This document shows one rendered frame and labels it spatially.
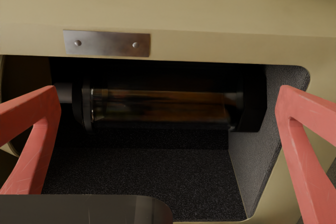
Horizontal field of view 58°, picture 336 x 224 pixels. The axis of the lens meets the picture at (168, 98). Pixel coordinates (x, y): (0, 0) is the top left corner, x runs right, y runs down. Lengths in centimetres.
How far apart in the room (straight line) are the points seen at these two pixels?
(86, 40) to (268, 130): 24
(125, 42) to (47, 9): 8
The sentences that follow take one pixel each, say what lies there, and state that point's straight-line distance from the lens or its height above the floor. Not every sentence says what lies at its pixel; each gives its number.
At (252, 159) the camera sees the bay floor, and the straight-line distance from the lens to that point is 44.
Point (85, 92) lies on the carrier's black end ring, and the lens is 36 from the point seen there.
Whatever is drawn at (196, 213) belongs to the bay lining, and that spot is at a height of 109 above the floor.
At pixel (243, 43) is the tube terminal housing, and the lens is 27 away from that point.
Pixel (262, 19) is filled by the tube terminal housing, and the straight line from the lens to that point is 31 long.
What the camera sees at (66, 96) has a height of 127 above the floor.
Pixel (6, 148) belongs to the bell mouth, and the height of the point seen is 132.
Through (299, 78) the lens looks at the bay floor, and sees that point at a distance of 33.
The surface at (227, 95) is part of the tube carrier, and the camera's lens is 38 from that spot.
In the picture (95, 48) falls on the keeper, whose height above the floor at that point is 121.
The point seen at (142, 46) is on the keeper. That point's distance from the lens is 26.
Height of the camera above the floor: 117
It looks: 5 degrees down
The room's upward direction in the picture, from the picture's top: 88 degrees counter-clockwise
